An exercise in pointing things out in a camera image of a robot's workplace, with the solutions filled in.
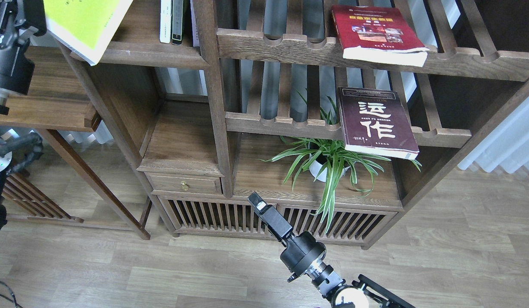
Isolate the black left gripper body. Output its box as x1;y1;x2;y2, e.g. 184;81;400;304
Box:
0;0;47;95

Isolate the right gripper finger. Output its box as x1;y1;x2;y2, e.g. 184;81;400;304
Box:
247;192;268;213

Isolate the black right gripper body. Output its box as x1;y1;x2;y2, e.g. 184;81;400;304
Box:
260;204;326;274

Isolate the yellow green cover book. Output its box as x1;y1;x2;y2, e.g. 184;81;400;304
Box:
44;0;132;66

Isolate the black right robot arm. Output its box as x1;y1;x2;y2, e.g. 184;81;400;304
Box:
248;192;413;308

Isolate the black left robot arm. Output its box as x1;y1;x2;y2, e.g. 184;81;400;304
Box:
0;0;47;230

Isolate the green spider plant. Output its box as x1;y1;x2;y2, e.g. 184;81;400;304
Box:
270;86;422;231

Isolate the wooden side table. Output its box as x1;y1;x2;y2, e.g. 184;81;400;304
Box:
0;47;151;240

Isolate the dark wooden bookshelf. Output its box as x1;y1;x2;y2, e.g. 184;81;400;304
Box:
33;0;529;251

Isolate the dark maroon cover book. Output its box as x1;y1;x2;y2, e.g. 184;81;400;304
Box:
337;86;419;160

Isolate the white upright book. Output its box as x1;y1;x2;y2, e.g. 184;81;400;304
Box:
159;0;172;44

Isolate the dark green upright book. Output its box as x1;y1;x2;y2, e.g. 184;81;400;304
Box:
171;0;188;45

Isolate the wooden slatted rack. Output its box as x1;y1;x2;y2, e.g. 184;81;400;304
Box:
3;173;84;224

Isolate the red cover book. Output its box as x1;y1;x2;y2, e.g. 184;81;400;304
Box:
331;5;429;68

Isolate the white curtain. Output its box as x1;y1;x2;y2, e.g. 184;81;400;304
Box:
458;97;529;173

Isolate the white book behind post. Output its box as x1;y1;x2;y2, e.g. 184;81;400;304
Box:
190;0;200;47

